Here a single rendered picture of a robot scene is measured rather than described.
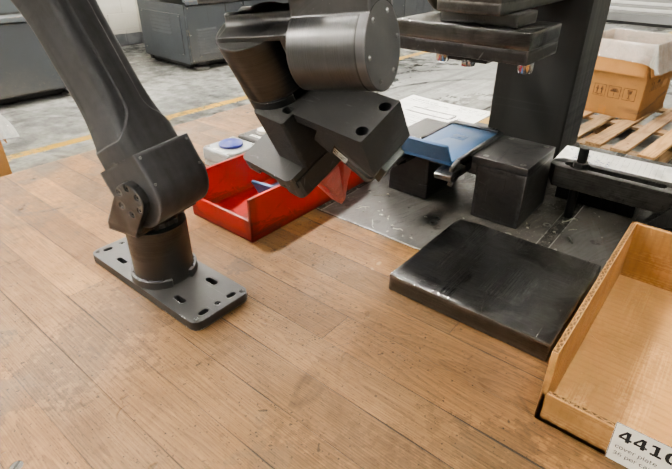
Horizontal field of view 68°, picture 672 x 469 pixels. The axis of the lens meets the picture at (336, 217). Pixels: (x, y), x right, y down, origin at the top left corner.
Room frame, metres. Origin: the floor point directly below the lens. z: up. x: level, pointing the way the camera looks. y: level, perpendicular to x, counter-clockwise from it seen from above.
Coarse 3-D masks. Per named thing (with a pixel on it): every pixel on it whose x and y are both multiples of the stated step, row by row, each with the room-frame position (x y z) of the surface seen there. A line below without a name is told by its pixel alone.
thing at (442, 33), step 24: (456, 0) 0.63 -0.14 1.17; (480, 0) 0.61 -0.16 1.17; (504, 0) 0.60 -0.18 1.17; (528, 0) 0.65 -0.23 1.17; (552, 0) 0.72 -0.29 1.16; (408, 24) 0.68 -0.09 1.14; (432, 24) 0.66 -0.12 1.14; (456, 24) 0.64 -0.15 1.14; (480, 24) 0.64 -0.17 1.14; (504, 24) 0.62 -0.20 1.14; (528, 24) 0.64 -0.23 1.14; (552, 24) 0.64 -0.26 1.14; (408, 48) 0.68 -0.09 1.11; (432, 48) 0.65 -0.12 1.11; (456, 48) 0.63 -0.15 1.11; (480, 48) 0.61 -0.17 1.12; (504, 48) 0.60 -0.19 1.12; (528, 48) 0.58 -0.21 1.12; (552, 48) 0.64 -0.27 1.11; (528, 72) 0.65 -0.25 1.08
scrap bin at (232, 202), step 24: (216, 168) 0.64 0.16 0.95; (240, 168) 0.67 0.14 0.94; (216, 192) 0.63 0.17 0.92; (240, 192) 0.66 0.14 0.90; (264, 192) 0.55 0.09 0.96; (288, 192) 0.58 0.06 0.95; (312, 192) 0.62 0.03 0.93; (216, 216) 0.57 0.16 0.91; (240, 216) 0.54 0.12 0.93; (264, 216) 0.55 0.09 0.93; (288, 216) 0.58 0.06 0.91
